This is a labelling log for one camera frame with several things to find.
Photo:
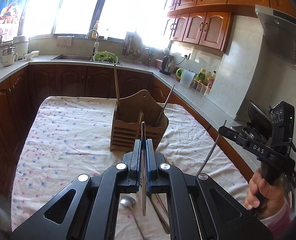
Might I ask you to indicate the green vegetable basin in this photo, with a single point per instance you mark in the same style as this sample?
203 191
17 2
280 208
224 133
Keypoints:
105 56

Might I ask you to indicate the yellow oil bottle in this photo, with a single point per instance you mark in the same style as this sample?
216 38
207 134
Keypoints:
201 75

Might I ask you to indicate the person's right hand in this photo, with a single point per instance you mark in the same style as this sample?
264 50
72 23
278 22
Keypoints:
269 198

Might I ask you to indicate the metal chopstick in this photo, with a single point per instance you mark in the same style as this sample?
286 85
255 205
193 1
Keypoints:
209 154
164 106

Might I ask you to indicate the kitchen faucet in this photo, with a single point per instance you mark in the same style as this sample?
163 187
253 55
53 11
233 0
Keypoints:
96 41

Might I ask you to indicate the metal table knife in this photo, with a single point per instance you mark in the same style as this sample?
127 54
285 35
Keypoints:
143 168

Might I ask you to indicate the white plastic jug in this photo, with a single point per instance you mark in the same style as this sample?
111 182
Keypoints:
187 78

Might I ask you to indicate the dish soap bottle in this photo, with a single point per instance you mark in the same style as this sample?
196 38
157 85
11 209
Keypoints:
95 27

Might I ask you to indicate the metal spoon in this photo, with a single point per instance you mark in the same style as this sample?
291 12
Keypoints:
129 202

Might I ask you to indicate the black electric kettle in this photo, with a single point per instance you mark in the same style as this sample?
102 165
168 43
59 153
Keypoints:
167 65

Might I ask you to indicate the wooden utensil holder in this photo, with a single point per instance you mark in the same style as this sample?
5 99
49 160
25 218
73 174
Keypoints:
128 115

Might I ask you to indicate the white dotted tablecloth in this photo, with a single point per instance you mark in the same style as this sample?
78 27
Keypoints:
71 136

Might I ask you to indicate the metal chopstick in holder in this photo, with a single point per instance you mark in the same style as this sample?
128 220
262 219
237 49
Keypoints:
164 106

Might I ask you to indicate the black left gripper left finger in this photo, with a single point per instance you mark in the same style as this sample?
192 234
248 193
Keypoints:
132 159

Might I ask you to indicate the dish drying rack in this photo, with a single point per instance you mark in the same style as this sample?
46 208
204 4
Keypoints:
133 48

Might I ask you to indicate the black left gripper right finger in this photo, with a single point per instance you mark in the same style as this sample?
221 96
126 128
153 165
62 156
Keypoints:
157 179

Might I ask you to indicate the white multi cooker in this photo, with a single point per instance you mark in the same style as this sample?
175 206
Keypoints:
21 44

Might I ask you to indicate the small glass blender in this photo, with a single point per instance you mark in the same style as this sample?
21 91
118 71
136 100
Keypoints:
9 56

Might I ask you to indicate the upper wooden cabinets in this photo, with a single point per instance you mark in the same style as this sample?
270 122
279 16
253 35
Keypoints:
208 22

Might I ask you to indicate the steel range hood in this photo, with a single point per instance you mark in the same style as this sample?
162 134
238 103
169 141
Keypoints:
279 31

